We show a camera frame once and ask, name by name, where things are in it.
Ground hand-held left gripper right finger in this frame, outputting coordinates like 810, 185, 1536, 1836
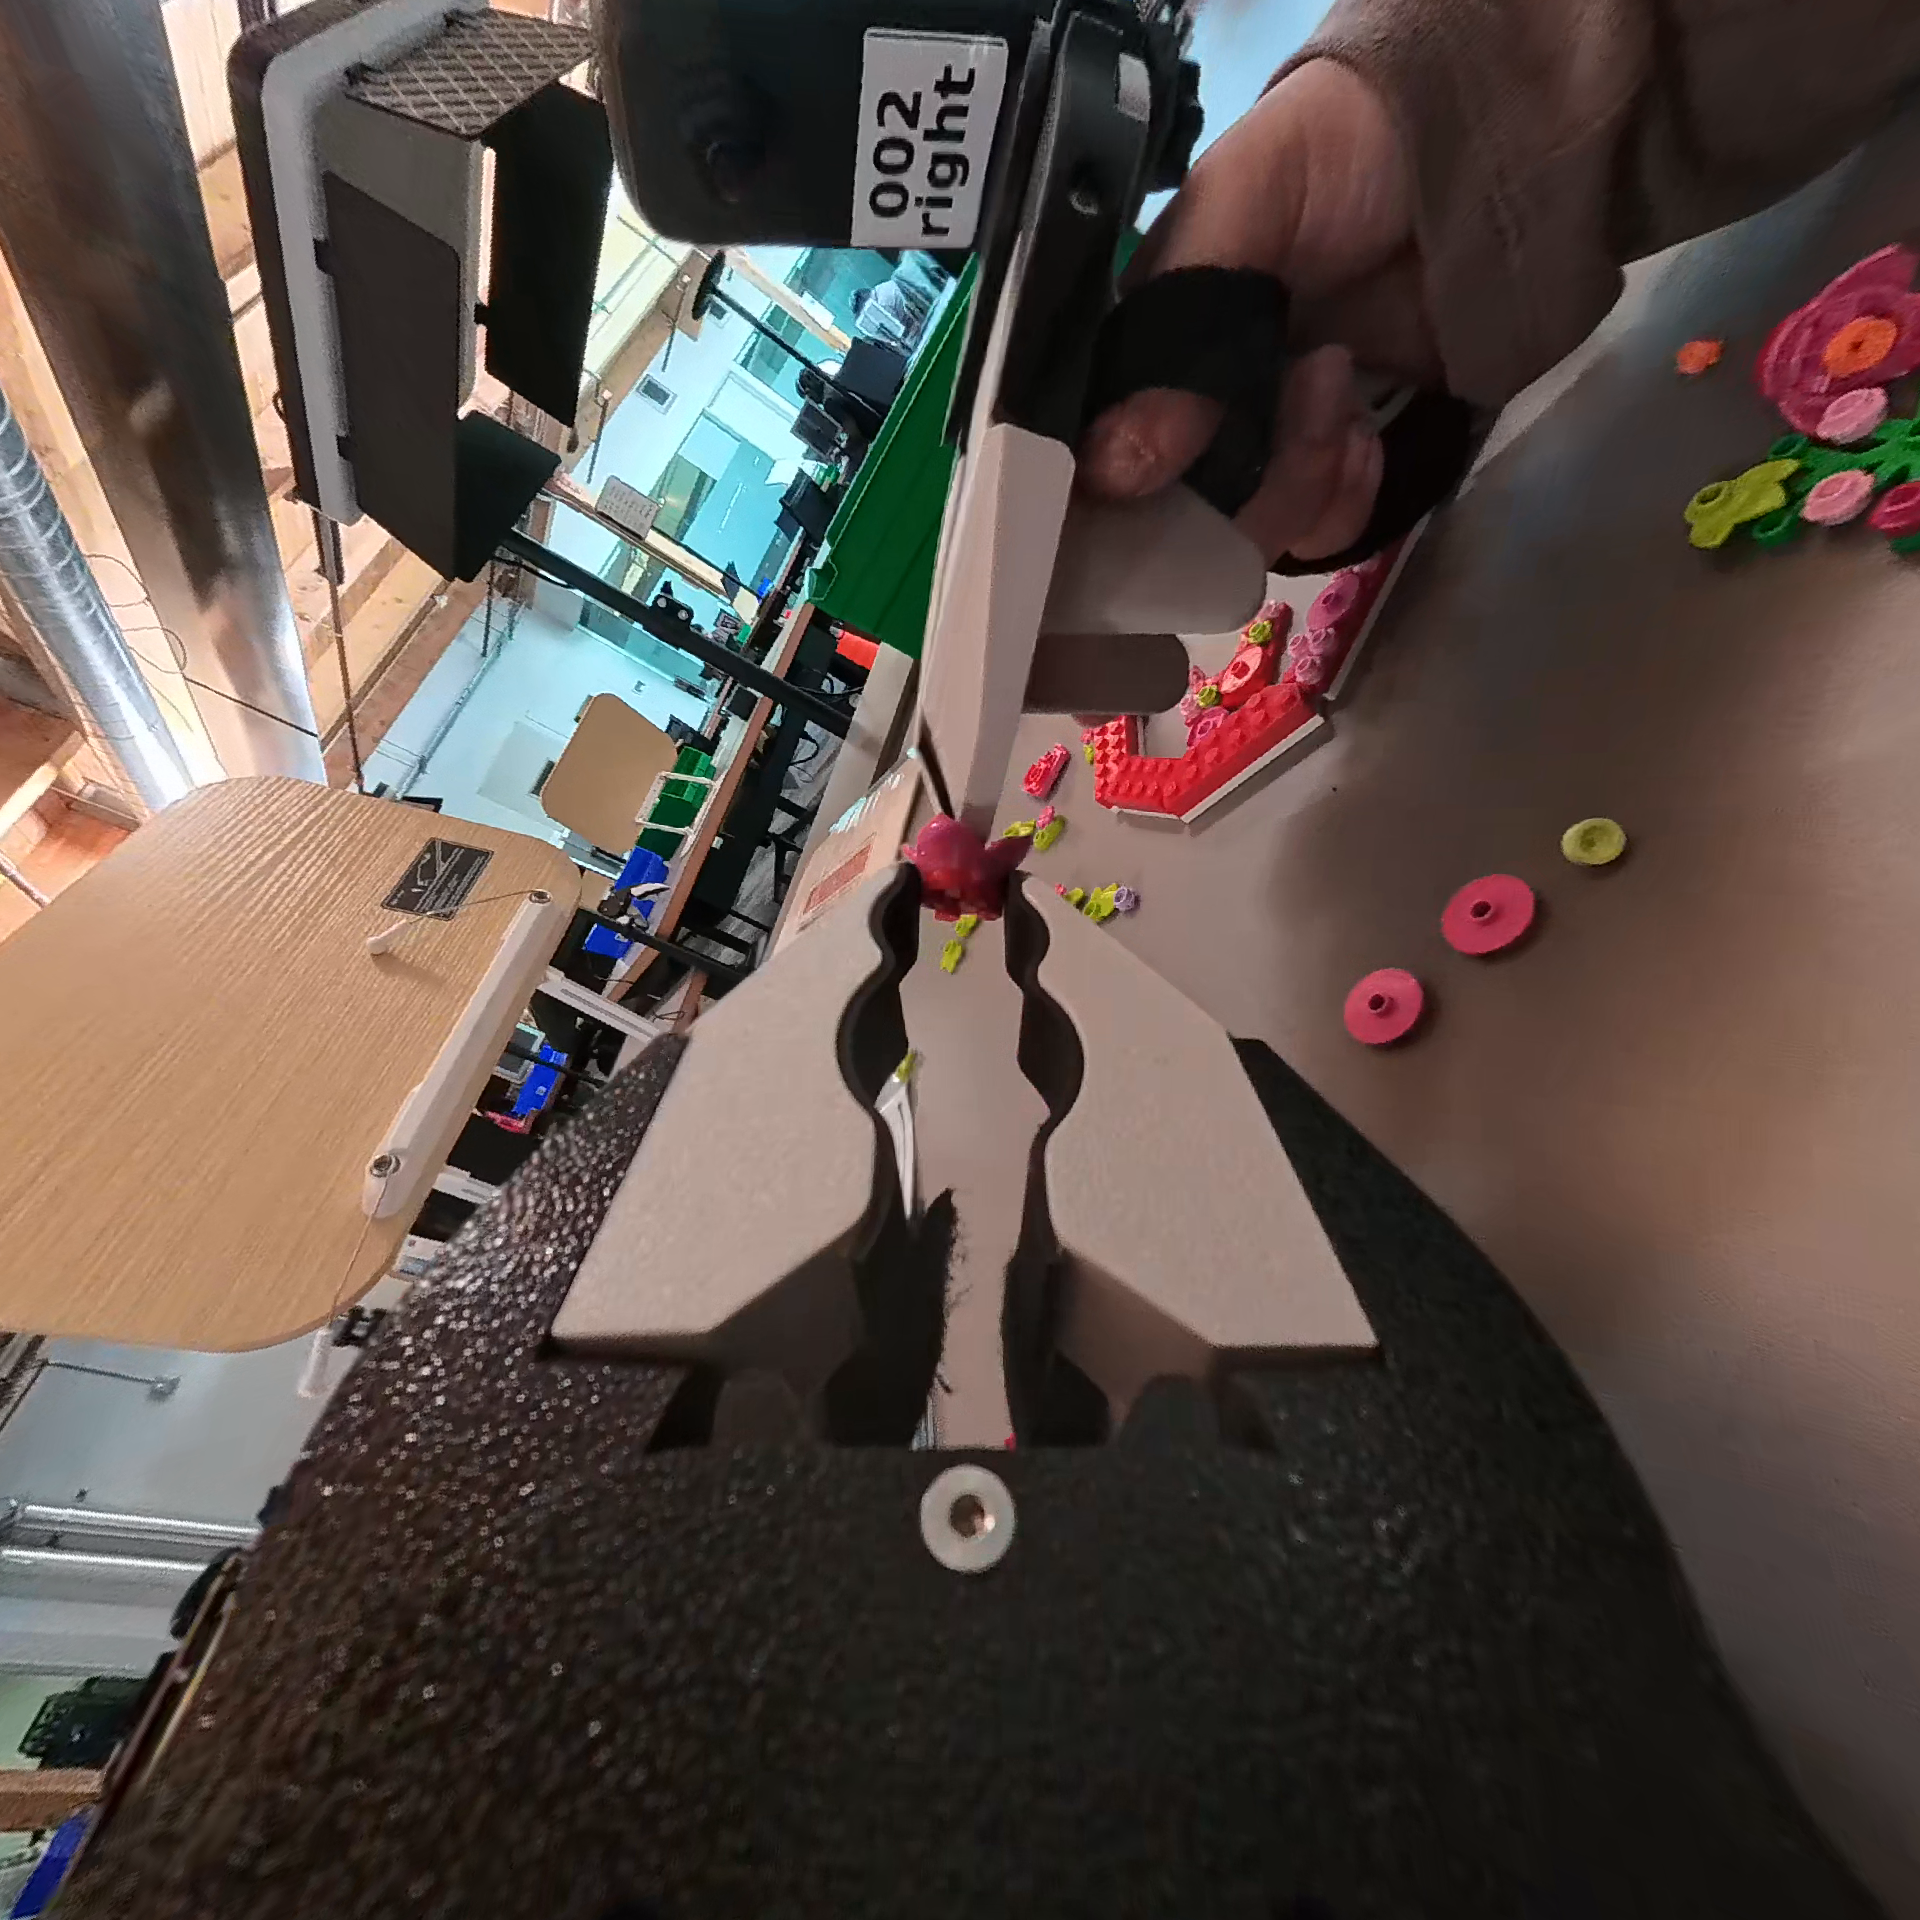
1006, 882, 1384, 1408

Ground magenta lego rose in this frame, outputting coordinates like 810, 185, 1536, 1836
902, 816, 1038, 920

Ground lime lego leaf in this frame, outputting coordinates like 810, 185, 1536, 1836
1683, 456, 1807, 550

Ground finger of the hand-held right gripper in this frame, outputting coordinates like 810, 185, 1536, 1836
914, 423, 1077, 837

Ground cardboard box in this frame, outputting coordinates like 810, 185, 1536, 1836
774, 749, 941, 961

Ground light wooden table panel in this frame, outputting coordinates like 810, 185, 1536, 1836
0, 777, 586, 1354

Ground person's right forearm brown sleeve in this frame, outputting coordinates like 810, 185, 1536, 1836
1289, 0, 1920, 408

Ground red heart lego base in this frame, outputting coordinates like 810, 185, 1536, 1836
1085, 546, 1421, 824

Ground wooden chair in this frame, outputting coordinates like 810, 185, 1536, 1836
539, 692, 682, 857

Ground green lego stem with flowers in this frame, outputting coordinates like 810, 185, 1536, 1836
1770, 415, 1920, 550

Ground black and white studio light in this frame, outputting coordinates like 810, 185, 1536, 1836
224, 0, 617, 584

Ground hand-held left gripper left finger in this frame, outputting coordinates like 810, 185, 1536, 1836
549, 863, 960, 1390

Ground person's right hand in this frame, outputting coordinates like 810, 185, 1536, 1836
1079, 58, 1491, 572

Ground blue storage bins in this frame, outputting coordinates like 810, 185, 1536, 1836
583, 848, 672, 961

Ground large pink lego flower cluster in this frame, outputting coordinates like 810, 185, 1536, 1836
1755, 244, 1920, 441

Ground green plastic bin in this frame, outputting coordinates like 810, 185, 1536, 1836
810, 256, 985, 663

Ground silver ventilation duct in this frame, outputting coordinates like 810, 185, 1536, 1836
0, 390, 197, 817

